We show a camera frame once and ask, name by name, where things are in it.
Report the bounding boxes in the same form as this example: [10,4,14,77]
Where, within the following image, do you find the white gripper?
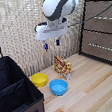
[33,17,72,53]

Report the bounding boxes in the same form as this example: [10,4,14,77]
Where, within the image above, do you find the brown drawer with handle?
[80,0,112,39]
[77,26,112,70]

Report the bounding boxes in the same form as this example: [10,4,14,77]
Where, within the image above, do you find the silver drawer handle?
[87,39,112,55]
[92,12,112,24]

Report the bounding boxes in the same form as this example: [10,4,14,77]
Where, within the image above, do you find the brown drawer cabinet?
[71,0,112,73]

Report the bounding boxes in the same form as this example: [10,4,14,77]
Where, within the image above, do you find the bamboo folding screen panel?
[41,0,112,71]
[0,0,53,82]

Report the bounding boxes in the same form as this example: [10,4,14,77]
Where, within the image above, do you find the yellow bowl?
[29,71,50,89]

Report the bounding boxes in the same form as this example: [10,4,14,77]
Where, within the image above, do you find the blue bowl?
[48,77,70,98]

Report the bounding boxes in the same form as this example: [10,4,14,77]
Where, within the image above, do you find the black fabric storage box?
[0,52,47,112]

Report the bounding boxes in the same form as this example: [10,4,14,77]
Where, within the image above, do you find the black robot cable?
[65,2,112,28]

